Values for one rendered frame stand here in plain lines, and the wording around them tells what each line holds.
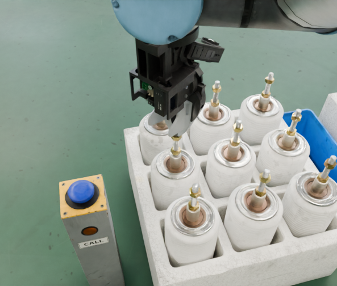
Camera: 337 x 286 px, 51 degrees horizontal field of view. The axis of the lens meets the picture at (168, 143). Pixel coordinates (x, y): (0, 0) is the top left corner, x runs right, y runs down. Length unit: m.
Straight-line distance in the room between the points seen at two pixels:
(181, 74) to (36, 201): 0.62
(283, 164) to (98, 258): 0.40
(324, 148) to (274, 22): 0.73
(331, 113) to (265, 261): 0.50
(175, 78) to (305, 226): 0.38
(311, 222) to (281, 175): 0.12
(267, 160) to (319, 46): 0.92
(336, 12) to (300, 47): 1.35
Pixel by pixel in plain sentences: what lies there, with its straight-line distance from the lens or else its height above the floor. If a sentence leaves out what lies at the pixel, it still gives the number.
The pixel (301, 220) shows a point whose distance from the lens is 0.71.
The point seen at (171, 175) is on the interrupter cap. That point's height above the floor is 0.25.
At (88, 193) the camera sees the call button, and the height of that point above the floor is 0.33.
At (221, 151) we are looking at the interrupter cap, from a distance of 0.71.
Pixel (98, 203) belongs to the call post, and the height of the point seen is 0.31.
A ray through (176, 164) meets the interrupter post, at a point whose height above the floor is 0.26.
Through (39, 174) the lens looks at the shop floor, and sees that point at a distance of 1.05.
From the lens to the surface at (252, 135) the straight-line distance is 0.83.
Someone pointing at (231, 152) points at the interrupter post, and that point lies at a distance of 0.70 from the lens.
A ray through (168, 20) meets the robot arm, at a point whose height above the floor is 0.64.
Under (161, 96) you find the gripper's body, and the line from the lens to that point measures 0.48.
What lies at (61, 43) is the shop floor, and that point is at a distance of 1.56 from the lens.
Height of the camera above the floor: 0.78
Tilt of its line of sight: 47 degrees down
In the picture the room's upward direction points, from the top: straight up
